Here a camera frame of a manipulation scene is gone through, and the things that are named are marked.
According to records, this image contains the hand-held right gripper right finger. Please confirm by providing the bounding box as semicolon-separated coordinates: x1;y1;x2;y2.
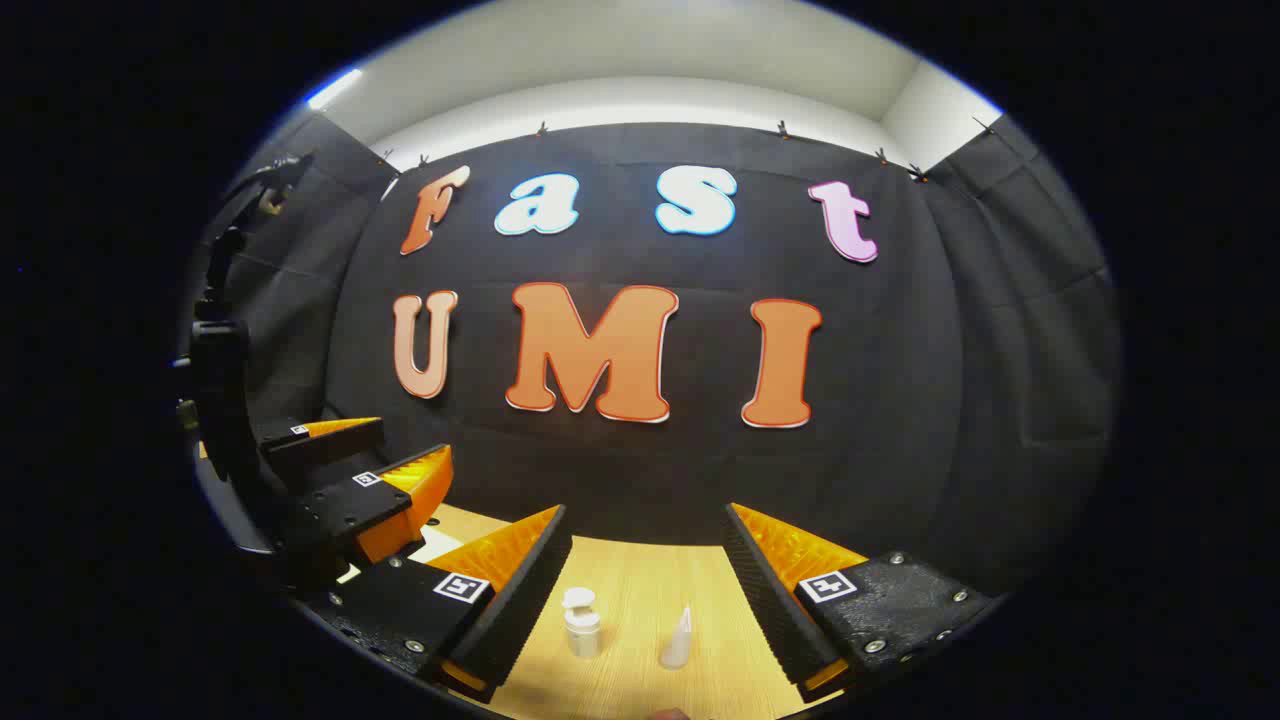
722;502;1003;704

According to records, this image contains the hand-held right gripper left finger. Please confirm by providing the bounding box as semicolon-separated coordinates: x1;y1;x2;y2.
298;503;575;704

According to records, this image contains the white pump bottle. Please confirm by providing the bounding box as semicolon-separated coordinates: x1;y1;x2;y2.
560;587;605;661

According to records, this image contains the white squeeze tube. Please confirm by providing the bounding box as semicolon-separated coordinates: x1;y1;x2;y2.
658;604;695;671

